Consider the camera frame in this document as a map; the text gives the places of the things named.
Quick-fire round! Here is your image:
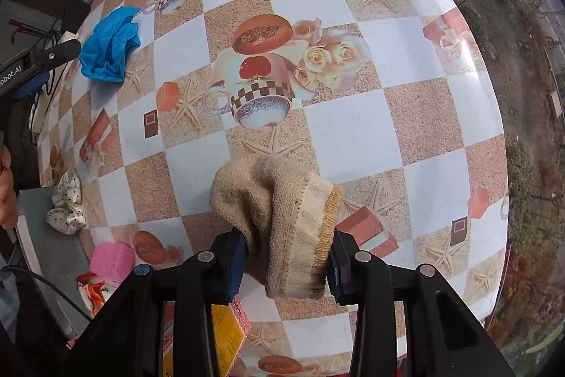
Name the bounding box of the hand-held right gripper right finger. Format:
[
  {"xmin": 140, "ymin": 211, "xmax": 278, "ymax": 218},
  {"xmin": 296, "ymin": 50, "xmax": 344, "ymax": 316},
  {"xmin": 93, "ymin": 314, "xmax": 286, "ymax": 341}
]
[{"xmin": 324, "ymin": 229, "xmax": 517, "ymax": 377}]

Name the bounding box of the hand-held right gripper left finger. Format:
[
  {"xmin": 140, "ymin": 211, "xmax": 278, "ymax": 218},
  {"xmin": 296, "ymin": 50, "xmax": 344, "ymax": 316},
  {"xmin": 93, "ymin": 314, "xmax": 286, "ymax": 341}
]
[{"xmin": 66, "ymin": 229, "xmax": 248, "ymax": 377}]

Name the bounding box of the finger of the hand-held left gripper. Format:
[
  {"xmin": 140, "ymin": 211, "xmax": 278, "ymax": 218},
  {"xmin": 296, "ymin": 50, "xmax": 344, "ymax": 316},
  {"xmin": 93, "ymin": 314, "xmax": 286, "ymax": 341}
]
[
  {"xmin": 11, "ymin": 70, "xmax": 49, "ymax": 102},
  {"xmin": 27, "ymin": 39, "xmax": 83, "ymax": 71}
]

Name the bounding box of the beige knitted sock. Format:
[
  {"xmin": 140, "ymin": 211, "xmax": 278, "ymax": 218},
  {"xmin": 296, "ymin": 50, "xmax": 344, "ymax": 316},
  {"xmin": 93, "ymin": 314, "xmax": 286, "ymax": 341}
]
[{"xmin": 209, "ymin": 156, "xmax": 344, "ymax": 300}]

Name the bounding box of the grey and white cardboard box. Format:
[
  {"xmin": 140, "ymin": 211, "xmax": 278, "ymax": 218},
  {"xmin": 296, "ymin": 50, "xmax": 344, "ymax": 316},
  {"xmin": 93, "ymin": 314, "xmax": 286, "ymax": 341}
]
[{"xmin": 15, "ymin": 188, "xmax": 95, "ymax": 338}]

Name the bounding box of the person's left hand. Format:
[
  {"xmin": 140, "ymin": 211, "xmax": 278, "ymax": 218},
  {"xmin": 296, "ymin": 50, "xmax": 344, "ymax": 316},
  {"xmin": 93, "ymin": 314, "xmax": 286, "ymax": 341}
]
[{"xmin": 0, "ymin": 145, "xmax": 20, "ymax": 230}]

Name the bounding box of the white power strip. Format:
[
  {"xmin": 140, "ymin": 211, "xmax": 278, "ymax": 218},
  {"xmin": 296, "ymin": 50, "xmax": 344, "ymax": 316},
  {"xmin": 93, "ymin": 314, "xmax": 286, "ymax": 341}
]
[{"xmin": 29, "ymin": 30, "xmax": 81, "ymax": 131}]

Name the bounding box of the orange cardboard carton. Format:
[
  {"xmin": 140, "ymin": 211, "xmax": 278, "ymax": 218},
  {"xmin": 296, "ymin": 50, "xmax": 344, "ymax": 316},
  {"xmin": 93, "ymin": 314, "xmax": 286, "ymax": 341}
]
[{"xmin": 161, "ymin": 302, "xmax": 250, "ymax": 377}]

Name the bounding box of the large pink sponge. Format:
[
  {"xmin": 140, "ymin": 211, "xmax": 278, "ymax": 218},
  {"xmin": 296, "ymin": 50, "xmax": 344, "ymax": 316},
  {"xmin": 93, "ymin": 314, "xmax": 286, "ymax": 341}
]
[{"xmin": 90, "ymin": 241, "xmax": 135, "ymax": 276}]

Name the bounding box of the white polka dot scrunchie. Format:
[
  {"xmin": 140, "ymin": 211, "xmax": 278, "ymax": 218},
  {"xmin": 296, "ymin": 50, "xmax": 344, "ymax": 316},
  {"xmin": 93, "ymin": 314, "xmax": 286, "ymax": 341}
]
[{"xmin": 46, "ymin": 170, "xmax": 84, "ymax": 235}]

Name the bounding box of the checkered printed tablecloth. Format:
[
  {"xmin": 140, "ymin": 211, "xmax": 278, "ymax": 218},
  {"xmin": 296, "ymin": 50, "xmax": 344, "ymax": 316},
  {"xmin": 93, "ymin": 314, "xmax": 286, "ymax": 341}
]
[{"xmin": 37, "ymin": 0, "xmax": 508, "ymax": 377}]

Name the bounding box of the cartoon printed tissue pack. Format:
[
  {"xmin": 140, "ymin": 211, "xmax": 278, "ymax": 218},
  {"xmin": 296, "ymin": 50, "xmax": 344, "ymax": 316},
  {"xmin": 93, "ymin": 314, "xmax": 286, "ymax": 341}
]
[{"xmin": 76, "ymin": 273, "xmax": 129, "ymax": 318}]

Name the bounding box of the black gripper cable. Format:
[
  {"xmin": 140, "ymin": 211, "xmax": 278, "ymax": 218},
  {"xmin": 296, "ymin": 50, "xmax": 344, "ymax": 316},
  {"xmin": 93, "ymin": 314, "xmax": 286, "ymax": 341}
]
[{"xmin": 0, "ymin": 264, "xmax": 91, "ymax": 321}]

